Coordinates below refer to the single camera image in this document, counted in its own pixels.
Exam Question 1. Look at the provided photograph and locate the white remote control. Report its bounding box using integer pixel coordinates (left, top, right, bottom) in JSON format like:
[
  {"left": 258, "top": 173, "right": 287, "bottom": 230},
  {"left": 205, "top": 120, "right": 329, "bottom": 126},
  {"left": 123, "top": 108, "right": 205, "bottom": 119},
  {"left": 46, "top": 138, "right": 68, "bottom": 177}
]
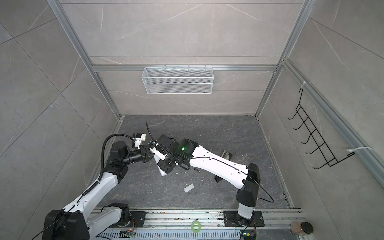
[{"left": 148, "top": 146, "right": 169, "bottom": 177}]

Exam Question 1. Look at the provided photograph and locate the black binder clip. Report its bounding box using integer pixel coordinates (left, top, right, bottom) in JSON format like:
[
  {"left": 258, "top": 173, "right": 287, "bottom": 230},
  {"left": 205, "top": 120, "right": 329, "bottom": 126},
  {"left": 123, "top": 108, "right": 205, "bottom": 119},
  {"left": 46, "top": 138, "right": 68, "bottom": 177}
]
[{"left": 214, "top": 175, "right": 223, "bottom": 183}]

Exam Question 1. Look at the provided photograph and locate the black wire hook rack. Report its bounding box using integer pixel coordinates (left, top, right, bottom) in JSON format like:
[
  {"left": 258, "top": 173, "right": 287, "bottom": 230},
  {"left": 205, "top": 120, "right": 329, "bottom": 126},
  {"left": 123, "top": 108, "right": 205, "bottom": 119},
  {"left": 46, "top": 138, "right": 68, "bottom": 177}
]
[{"left": 287, "top": 89, "right": 355, "bottom": 170}]

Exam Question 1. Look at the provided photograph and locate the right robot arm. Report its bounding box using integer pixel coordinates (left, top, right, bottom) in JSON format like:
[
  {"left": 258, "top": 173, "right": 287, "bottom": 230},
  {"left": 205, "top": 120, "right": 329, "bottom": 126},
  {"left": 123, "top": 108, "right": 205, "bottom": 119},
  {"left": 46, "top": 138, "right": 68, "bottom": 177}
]
[{"left": 150, "top": 135, "right": 274, "bottom": 226}]

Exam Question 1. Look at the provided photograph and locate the green tape roll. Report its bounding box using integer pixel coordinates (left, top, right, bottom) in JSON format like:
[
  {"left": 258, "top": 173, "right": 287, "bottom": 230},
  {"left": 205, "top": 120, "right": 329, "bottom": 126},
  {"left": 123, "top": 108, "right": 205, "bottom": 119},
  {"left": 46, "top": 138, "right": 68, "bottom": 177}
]
[{"left": 191, "top": 220, "right": 202, "bottom": 234}]

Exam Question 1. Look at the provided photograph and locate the white battery cover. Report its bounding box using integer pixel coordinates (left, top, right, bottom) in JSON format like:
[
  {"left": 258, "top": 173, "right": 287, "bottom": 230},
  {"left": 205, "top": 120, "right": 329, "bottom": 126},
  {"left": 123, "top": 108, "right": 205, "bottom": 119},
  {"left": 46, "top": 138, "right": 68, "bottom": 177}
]
[{"left": 184, "top": 184, "right": 195, "bottom": 193}]

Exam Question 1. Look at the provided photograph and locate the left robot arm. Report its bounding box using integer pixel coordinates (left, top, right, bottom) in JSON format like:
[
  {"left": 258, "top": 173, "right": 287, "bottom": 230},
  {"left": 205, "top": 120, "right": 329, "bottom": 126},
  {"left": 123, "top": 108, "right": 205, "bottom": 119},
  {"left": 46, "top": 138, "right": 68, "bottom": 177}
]
[{"left": 41, "top": 134, "right": 154, "bottom": 240}]

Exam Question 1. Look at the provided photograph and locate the amber jar black lid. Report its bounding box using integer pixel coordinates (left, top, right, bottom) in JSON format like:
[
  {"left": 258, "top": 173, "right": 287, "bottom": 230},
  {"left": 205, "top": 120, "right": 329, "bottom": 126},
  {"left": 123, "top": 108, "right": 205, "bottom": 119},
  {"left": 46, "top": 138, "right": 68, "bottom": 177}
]
[{"left": 291, "top": 222, "right": 314, "bottom": 236}]

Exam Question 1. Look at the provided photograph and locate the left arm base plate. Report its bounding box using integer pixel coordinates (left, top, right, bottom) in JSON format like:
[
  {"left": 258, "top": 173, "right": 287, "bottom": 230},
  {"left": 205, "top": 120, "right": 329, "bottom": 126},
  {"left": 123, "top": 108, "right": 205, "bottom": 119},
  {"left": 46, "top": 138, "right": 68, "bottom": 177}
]
[{"left": 117, "top": 211, "right": 147, "bottom": 228}]

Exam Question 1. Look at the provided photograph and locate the white wire mesh basket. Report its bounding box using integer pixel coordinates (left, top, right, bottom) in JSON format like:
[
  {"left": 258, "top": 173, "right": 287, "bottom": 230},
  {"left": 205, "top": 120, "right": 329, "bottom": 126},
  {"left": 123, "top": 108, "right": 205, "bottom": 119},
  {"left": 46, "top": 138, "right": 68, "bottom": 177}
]
[{"left": 142, "top": 67, "right": 214, "bottom": 95}]

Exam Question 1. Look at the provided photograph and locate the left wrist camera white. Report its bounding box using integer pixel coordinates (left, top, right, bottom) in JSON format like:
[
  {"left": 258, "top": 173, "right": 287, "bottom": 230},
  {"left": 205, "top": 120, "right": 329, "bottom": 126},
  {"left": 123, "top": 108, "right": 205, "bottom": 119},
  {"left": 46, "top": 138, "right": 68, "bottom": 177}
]
[{"left": 132, "top": 134, "right": 147, "bottom": 149}]

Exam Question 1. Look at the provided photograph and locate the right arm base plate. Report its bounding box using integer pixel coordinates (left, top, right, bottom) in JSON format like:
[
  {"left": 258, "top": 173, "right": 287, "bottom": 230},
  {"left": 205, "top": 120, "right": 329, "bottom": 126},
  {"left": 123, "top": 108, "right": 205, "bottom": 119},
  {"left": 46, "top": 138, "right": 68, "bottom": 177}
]
[{"left": 223, "top": 211, "right": 265, "bottom": 227}]

